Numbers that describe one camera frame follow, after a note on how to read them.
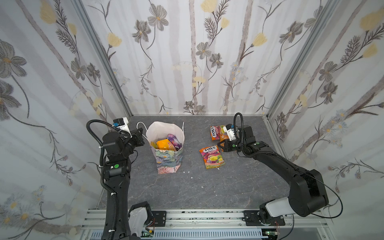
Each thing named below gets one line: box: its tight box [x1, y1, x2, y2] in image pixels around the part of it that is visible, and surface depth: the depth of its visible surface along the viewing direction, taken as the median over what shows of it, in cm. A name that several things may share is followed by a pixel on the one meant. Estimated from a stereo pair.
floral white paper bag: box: [136, 121, 185, 174], surface depth 84 cm
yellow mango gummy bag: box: [156, 139, 175, 151], surface depth 85 cm
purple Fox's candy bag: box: [167, 133, 182, 151], surface depth 90 cm
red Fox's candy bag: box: [210, 125, 225, 141], surface depth 109 cm
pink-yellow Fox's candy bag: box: [199, 145, 226, 170], surface depth 97 cm
